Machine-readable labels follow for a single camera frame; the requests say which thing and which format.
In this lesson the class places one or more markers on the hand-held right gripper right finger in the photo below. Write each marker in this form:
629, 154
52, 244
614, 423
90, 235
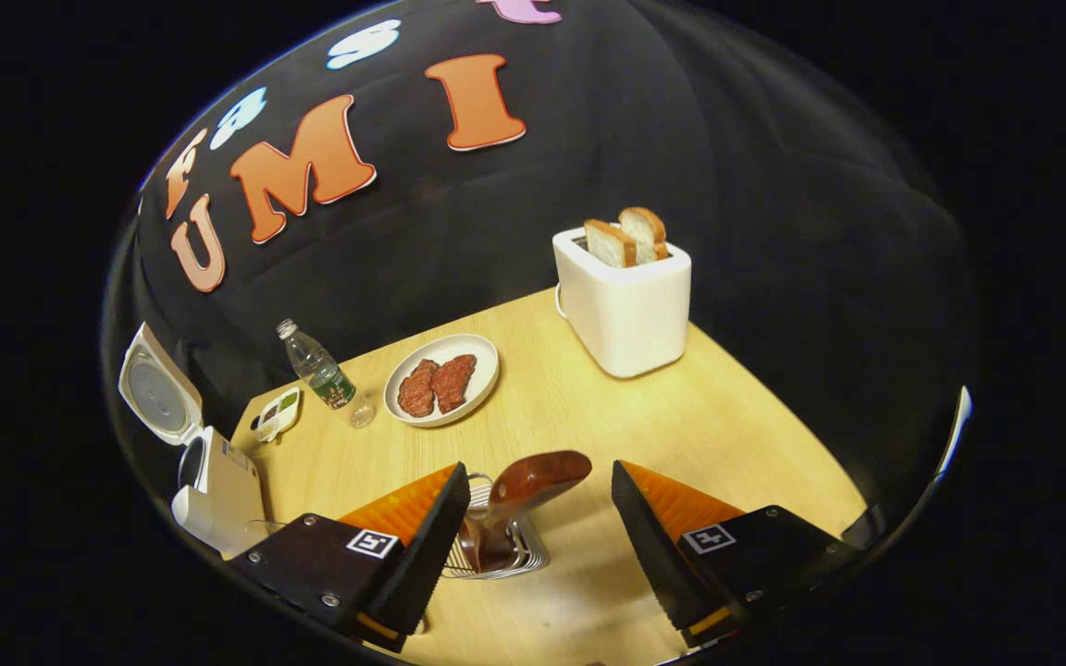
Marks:
649, 546

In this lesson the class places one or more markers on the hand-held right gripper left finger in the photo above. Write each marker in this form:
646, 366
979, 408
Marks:
431, 555

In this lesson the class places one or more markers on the brown wooden spoon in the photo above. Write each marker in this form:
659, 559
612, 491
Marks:
533, 476

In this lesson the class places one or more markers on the white rice cooker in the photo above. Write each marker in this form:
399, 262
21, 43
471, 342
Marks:
228, 499

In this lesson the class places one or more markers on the white round plate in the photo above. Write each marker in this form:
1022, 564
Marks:
482, 365

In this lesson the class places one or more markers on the small white condiment dish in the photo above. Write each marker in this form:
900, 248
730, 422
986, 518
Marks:
278, 414

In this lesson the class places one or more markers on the clear plastic water bottle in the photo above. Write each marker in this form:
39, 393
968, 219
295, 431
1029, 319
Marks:
325, 375

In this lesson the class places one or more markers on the white toaster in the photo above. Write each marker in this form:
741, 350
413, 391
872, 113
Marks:
630, 314

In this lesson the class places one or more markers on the black backdrop cloth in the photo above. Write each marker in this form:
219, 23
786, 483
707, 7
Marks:
727, 139

